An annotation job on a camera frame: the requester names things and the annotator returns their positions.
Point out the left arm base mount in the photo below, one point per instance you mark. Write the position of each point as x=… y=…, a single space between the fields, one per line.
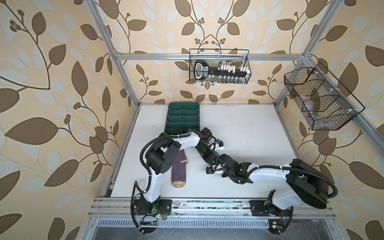
x=142 y=207

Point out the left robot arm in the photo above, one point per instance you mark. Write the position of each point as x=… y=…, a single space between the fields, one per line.
x=160 y=154

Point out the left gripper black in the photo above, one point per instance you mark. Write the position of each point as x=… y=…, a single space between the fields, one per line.
x=208 y=157

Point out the purple sock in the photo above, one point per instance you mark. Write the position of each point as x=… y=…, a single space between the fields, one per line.
x=179 y=174

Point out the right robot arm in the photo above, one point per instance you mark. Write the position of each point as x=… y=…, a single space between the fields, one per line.
x=300 y=182

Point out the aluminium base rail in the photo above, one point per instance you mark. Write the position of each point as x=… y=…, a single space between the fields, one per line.
x=188 y=208

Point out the black socket set tool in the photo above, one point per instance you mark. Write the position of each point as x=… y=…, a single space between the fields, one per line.
x=202 y=70

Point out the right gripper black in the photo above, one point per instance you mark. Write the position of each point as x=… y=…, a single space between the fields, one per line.
x=224 y=174

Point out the wire basket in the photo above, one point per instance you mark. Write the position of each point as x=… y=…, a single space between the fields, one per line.
x=326 y=103
x=227 y=56

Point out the green compartment tray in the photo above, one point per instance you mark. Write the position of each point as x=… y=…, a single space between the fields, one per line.
x=182 y=117

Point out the back wire basket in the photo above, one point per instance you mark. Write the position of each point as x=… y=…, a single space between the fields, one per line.
x=227 y=56

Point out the right wire basket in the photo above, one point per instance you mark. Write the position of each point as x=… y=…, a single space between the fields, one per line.
x=326 y=103

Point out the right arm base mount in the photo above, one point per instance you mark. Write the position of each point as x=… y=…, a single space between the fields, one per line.
x=259 y=208

